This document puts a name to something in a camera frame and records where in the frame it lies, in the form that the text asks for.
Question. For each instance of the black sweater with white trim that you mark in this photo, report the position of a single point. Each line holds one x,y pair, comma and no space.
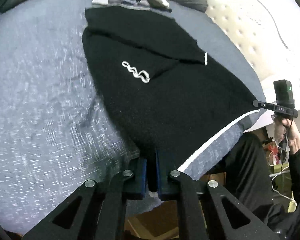
170,97

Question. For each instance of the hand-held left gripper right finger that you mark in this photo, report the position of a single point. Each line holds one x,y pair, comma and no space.
162,182

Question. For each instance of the light blue striped cloth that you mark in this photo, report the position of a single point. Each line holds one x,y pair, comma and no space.
126,0

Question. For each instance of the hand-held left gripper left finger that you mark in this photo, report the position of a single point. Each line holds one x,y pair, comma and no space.
141,180

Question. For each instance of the cream tufted headboard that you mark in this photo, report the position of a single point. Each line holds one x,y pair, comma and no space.
260,35

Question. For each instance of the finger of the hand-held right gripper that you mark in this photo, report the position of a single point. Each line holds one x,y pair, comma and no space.
261,104

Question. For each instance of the person's leg in black pants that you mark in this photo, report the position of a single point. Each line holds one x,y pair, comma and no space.
242,172

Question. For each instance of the black garment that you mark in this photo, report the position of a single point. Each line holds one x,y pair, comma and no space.
162,6

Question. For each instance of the bed with blue sheet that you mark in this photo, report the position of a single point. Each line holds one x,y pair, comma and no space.
40,85

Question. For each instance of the person's right hand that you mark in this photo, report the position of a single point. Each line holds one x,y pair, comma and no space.
290,132

